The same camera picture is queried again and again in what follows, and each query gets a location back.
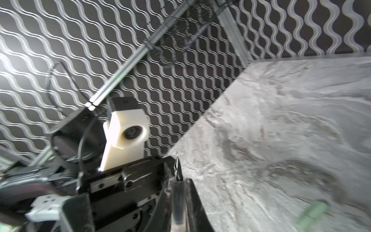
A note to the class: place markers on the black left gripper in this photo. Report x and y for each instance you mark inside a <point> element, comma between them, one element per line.
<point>118,200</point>

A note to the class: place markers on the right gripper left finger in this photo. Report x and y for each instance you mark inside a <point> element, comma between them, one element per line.
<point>161,218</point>

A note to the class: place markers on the tan marker pen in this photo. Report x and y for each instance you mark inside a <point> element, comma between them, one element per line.
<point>178,217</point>

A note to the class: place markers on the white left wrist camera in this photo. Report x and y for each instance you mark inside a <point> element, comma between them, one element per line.
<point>126,132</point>

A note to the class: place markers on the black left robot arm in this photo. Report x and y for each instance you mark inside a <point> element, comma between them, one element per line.
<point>32,195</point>

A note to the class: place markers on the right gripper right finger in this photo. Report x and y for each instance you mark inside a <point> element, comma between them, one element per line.
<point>197,217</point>

